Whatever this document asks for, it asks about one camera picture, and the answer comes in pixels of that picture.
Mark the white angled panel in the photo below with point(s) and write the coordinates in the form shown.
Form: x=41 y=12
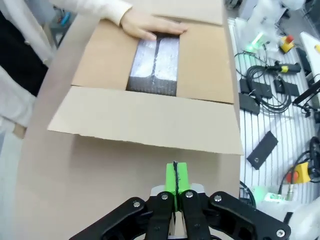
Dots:
x=310 y=52

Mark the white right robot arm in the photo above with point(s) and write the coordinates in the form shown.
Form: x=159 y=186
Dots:
x=265 y=25

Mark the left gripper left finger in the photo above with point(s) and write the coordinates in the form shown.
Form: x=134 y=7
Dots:
x=160 y=215

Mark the black power brick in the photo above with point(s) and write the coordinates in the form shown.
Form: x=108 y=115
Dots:
x=257 y=88
x=248 y=103
x=287 y=88

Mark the aluminium profile base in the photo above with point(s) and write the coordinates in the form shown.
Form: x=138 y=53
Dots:
x=275 y=125

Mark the black metal bracket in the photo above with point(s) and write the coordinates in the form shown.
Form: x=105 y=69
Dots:
x=307 y=93

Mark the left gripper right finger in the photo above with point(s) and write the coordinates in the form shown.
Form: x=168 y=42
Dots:
x=192 y=215

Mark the yellow red emergency stop button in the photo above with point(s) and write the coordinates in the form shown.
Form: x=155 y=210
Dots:
x=287 y=44
x=300 y=172

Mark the black flat metal plate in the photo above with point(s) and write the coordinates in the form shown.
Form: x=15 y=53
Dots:
x=262 y=150

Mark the bubble wrapped clock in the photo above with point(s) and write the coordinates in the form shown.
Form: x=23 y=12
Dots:
x=143 y=58
x=168 y=58

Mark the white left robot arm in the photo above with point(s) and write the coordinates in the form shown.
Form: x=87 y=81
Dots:
x=307 y=212

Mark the person's left hand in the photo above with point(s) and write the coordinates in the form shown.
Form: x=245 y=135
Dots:
x=150 y=25

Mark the black foam sheet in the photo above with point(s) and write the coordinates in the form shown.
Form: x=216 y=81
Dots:
x=150 y=87

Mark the person in white cardigan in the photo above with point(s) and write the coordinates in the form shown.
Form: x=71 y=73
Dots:
x=15 y=62

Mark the brown cardboard box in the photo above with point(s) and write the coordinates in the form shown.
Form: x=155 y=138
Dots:
x=150 y=120

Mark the person's left forearm white sleeve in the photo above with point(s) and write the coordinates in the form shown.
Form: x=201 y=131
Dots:
x=100 y=10

